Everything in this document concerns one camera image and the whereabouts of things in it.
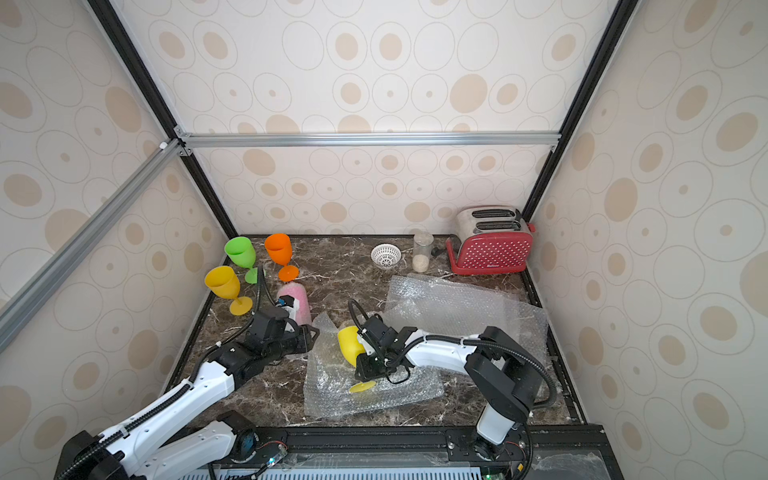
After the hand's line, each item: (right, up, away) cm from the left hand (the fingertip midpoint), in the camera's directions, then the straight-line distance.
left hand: (322, 330), depth 81 cm
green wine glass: (-29, +22, +14) cm, 39 cm away
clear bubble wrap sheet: (+2, -13, +1) cm, 13 cm away
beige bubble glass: (-30, +13, +5) cm, 33 cm away
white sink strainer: (+17, +21, +32) cm, 42 cm away
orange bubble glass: (-18, +24, +16) cm, 34 cm away
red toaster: (+51, +26, +16) cm, 60 cm away
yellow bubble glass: (+7, -5, +3) cm, 9 cm away
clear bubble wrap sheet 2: (+38, +4, +17) cm, 42 cm away
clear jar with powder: (+29, +25, +19) cm, 43 cm away
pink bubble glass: (-11, +9, +14) cm, 20 cm away
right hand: (+12, -12, +3) cm, 18 cm away
